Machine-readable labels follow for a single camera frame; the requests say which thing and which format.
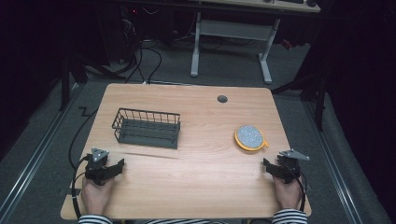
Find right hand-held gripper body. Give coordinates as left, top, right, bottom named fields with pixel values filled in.
left=276, top=148, right=311, bottom=185

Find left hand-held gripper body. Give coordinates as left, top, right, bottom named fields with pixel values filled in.
left=84, top=147, right=110, bottom=187

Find person's right hand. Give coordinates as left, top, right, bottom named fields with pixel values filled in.
left=273, top=175, right=304, bottom=210

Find person's left hand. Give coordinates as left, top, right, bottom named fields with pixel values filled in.
left=80, top=177, right=115, bottom=217

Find round yellow grey sponge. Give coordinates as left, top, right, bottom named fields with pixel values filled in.
left=233, top=124, right=270, bottom=152

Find person's right striped sleeve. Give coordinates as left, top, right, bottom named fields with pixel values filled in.
left=272, top=208, right=309, bottom=224

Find person's striped sleeve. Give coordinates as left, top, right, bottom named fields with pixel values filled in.
left=77, top=214, right=114, bottom=224
left=272, top=208, right=309, bottom=224

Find person's left striped sleeve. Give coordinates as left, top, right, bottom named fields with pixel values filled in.
left=77, top=214, right=114, bottom=224

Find dark metal stand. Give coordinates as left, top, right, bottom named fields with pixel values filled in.
left=59, top=46, right=90, bottom=112
left=272, top=62, right=331, bottom=133

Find person's striped shirt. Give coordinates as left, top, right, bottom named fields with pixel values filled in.
left=143, top=218, right=230, bottom=224

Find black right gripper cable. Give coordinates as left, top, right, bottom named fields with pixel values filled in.
left=288, top=166, right=308, bottom=213

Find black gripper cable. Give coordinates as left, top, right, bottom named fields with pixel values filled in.
left=68, top=107, right=98, bottom=220
left=288, top=166, right=308, bottom=213

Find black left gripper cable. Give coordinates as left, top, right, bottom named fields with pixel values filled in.
left=68, top=107, right=98, bottom=220

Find black wire basket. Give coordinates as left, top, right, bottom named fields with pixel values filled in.
left=111, top=107, right=182, bottom=150

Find metal floor rail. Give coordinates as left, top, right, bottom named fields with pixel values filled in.
left=0, top=82, right=85, bottom=218
left=303, top=99, right=365, bottom=224

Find black floor cables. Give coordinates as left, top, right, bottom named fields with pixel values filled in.
left=116, top=6, right=195, bottom=84

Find white frame desk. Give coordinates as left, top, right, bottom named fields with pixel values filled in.
left=190, top=0, right=322, bottom=85

